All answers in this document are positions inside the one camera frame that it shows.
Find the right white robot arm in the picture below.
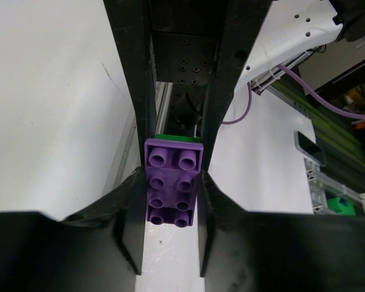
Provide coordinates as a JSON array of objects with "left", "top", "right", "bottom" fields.
[{"left": 104, "top": 1, "right": 365, "bottom": 169}]

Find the small green lego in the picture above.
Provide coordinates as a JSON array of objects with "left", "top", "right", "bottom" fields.
[{"left": 155, "top": 134, "right": 201, "bottom": 143}]

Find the purple tan flower lego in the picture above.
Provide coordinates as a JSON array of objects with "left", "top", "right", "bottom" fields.
[{"left": 144, "top": 138, "right": 204, "bottom": 228}]

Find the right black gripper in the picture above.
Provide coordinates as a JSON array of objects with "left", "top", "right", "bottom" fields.
[{"left": 103, "top": 0, "right": 274, "bottom": 168}]

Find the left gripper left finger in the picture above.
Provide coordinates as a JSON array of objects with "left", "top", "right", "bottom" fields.
[{"left": 0, "top": 167, "right": 146, "bottom": 291}]

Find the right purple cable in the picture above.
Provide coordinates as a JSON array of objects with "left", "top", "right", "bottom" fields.
[{"left": 221, "top": 63, "right": 365, "bottom": 125}]

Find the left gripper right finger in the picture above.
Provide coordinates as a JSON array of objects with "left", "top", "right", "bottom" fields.
[{"left": 197, "top": 172, "right": 365, "bottom": 291}]

